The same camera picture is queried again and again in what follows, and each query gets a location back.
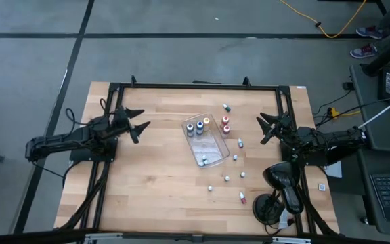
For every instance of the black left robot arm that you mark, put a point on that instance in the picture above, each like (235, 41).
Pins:
(63, 139)

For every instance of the red-capped red colouring bottle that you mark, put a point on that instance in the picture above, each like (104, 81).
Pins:
(226, 129)

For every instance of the clear plastic container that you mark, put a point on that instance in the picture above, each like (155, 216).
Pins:
(208, 145)

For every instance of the blue food colouring bottle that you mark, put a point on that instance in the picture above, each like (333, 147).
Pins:
(200, 126)

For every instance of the black crossbar with silver brackets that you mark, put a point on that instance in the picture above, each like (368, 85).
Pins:
(195, 238)

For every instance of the black rolling stand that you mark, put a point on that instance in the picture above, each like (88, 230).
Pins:
(384, 56)

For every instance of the black frame clamp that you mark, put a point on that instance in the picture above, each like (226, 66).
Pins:
(246, 80)
(133, 80)

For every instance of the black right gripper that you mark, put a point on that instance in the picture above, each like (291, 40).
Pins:
(283, 123)

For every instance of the black support beam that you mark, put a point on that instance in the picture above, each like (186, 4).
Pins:
(354, 155)

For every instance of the small white square tag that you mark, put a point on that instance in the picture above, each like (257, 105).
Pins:
(322, 187)

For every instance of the yellow power plug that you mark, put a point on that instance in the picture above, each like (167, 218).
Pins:
(333, 111)

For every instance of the black aluminium table frame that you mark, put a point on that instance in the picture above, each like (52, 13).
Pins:
(181, 86)

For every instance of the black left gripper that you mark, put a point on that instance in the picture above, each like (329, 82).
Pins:
(122, 120)

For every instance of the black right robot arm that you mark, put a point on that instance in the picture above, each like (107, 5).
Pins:
(330, 140)

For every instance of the white rod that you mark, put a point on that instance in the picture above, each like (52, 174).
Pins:
(384, 110)

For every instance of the orange-capped red colouring bottle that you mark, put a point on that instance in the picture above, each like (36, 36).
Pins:
(225, 119)

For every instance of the black flat strip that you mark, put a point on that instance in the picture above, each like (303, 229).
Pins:
(206, 82)

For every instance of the small red colouring bottle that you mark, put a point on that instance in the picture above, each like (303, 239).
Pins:
(242, 198)

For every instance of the white paper sheet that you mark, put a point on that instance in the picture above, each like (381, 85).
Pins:
(334, 169)

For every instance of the yellow food colouring bottle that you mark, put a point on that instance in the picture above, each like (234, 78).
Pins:
(206, 122)

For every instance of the person's shoe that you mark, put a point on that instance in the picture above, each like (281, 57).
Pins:
(369, 32)
(364, 51)

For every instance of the violet food colouring bottle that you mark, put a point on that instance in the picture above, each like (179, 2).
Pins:
(190, 128)

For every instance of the dark grey desk top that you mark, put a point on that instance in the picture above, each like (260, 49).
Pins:
(367, 203)
(384, 135)

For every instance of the white tape label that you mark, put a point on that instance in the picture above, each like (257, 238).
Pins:
(301, 87)

